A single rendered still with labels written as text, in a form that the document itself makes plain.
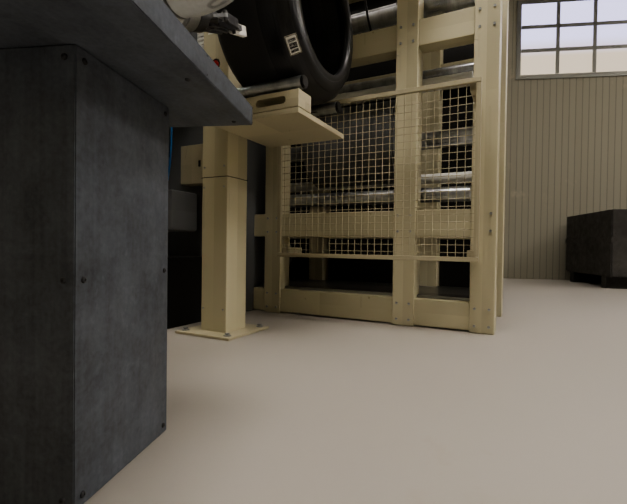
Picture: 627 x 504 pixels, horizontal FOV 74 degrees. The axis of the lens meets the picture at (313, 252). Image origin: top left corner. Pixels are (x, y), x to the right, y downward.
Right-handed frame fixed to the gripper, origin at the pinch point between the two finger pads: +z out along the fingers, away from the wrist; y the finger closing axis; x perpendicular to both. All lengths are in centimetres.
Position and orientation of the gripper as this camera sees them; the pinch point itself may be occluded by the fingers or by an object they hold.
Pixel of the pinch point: (237, 29)
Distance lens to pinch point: 142.3
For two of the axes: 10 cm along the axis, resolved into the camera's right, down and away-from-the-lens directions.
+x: 1.1, 9.7, 2.4
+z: 4.5, -2.6, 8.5
